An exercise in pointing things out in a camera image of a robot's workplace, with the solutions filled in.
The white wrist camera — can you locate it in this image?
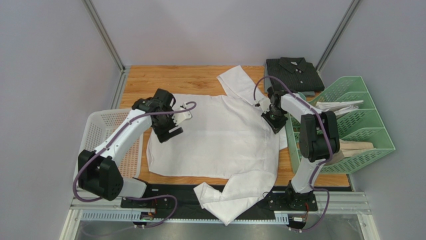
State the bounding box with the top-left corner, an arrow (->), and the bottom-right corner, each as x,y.
172,103 -> 192,126
254,97 -> 271,114

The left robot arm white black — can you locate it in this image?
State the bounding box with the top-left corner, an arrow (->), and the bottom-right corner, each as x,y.
73,88 -> 191,203

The white plastic basket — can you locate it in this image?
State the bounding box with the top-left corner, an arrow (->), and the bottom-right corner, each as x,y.
79,108 -> 145,189

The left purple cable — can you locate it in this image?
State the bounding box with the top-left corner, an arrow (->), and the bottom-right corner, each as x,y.
72,101 -> 198,231

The aluminium frame rail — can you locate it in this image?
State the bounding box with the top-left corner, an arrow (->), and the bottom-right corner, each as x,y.
81,0 -> 126,73

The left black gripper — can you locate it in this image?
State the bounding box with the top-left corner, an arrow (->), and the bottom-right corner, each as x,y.
152,107 -> 184,144

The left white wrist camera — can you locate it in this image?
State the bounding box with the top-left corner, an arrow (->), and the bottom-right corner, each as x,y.
172,103 -> 192,126

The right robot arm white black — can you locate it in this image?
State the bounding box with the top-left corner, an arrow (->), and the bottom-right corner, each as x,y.
260,86 -> 340,194

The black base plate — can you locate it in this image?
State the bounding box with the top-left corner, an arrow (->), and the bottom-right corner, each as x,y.
120,184 -> 320,220

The brown paper stack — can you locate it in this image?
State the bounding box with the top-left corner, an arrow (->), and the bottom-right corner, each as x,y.
326,139 -> 375,165

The green file organizer rack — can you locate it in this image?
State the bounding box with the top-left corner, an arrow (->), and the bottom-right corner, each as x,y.
282,76 -> 396,175

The green cup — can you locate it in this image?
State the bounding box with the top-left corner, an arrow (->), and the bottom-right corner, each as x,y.
297,92 -> 307,101

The white long sleeve shirt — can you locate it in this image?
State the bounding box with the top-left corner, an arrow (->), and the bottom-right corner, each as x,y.
146,66 -> 288,225

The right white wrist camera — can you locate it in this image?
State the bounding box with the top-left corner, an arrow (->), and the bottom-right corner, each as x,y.
254,97 -> 271,114

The stack of white papers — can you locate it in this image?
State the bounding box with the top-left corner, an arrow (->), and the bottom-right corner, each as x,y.
315,100 -> 364,118

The folded dark striped shirt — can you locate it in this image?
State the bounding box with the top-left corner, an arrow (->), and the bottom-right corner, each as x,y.
266,57 -> 325,92

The folded grey shirt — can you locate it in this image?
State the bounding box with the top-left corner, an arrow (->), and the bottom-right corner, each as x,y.
263,63 -> 316,98

